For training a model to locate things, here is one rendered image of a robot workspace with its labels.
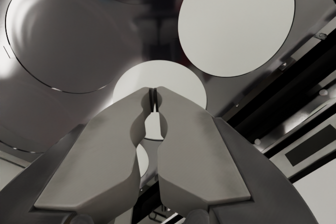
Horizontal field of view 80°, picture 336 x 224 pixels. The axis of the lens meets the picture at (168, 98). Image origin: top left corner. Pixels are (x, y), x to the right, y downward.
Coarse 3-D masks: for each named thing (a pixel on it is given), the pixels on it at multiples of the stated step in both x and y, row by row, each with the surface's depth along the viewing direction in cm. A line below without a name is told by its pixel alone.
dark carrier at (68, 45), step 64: (0, 0) 16; (64, 0) 17; (128, 0) 17; (320, 0) 17; (0, 64) 19; (64, 64) 19; (128, 64) 19; (192, 64) 20; (0, 128) 23; (64, 128) 23
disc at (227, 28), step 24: (192, 0) 17; (216, 0) 17; (240, 0) 17; (264, 0) 17; (288, 0) 17; (192, 24) 18; (216, 24) 18; (240, 24) 18; (264, 24) 18; (288, 24) 18; (192, 48) 19; (216, 48) 19; (240, 48) 19; (264, 48) 19; (216, 72) 20; (240, 72) 20
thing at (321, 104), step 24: (312, 48) 22; (288, 72) 23; (264, 96) 25; (312, 96) 19; (240, 120) 27; (288, 120) 19; (312, 120) 18; (264, 144) 20; (288, 144) 20; (144, 192) 34; (168, 216) 26
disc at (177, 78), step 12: (156, 60) 19; (132, 72) 20; (144, 72) 20; (156, 72) 20; (168, 72) 20; (180, 72) 20; (192, 72) 20; (120, 84) 20; (132, 84) 20; (144, 84) 20; (156, 84) 21; (168, 84) 21; (180, 84) 21; (192, 84) 21; (120, 96) 21; (192, 96) 21; (204, 96) 21; (204, 108) 22; (156, 120) 23; (156, 132) 24
